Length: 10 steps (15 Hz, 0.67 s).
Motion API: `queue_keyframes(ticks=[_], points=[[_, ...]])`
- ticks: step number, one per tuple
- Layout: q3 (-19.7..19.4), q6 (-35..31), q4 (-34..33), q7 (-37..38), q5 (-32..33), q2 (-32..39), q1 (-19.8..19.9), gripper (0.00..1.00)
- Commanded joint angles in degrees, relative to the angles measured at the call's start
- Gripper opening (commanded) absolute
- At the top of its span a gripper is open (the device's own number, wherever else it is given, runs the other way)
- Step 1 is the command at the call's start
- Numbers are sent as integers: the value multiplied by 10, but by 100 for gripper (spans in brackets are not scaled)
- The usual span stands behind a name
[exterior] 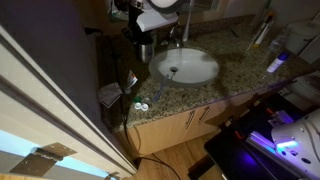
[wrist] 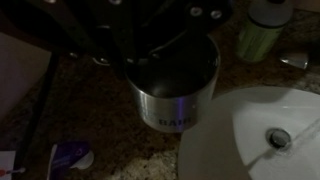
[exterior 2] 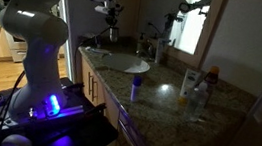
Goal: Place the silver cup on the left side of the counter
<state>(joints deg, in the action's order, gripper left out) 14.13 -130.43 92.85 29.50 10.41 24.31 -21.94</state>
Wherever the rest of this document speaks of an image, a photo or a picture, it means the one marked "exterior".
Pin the chrome faucet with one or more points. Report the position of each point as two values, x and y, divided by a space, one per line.
173 36

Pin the white door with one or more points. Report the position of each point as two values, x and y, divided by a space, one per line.
50 116

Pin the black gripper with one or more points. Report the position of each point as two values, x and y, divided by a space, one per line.
135 21

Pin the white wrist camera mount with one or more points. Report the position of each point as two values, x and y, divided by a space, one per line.
156 19

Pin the toothbrush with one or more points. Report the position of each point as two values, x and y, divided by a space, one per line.
162 88

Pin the white oval sink basin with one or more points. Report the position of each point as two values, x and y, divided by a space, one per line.
184 66

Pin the wooden vanity cabinet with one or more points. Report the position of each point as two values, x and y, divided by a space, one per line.
173 128

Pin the crumpled paper packet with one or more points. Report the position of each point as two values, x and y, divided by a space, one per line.
108 94

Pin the white contact lens case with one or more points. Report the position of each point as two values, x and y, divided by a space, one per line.
141 106

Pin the small green cap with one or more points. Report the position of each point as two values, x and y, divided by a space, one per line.
137 99

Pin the silver metal cup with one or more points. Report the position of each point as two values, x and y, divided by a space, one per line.
145 52

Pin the clear plastic bottle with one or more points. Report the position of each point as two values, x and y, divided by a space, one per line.
274 44

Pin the white bottle with purple cap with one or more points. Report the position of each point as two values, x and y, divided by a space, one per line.
277 62

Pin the white squeeze tube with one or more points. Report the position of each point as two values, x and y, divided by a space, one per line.
262 32

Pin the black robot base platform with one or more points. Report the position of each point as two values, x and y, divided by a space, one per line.
253 150

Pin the metal door hinge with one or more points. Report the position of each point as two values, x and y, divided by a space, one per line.
43 159

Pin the white toilet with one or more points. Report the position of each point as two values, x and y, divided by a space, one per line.
301 36

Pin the toothpaste tube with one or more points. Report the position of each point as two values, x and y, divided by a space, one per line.
130 81

